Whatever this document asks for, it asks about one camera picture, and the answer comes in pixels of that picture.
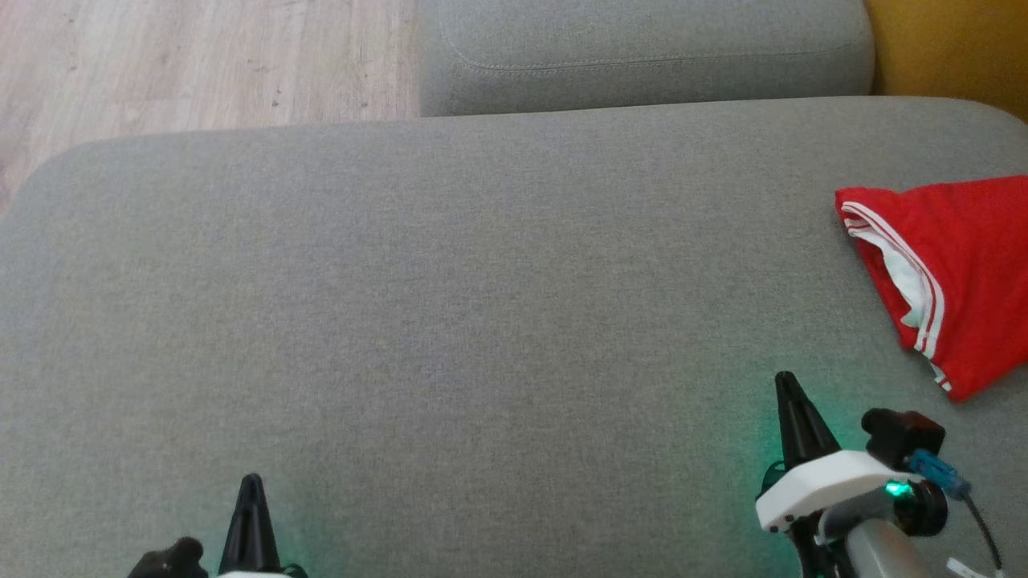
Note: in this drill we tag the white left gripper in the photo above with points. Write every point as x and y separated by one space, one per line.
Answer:
253 575

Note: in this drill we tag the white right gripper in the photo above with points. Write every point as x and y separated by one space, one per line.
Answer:
827 486

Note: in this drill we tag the red white striped shirt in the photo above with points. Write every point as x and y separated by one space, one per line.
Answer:
972 273

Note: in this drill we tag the large grey sofa seat cushion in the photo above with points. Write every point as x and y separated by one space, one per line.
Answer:
442 321

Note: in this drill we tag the small grey sofa cushion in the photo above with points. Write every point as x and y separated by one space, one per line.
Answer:
642 56

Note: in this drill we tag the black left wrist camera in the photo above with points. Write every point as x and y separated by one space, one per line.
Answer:
169 560

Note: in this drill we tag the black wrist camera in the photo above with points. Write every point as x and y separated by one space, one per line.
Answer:
169 560
903 437

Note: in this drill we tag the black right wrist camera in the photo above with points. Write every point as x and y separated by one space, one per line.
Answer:
903 437

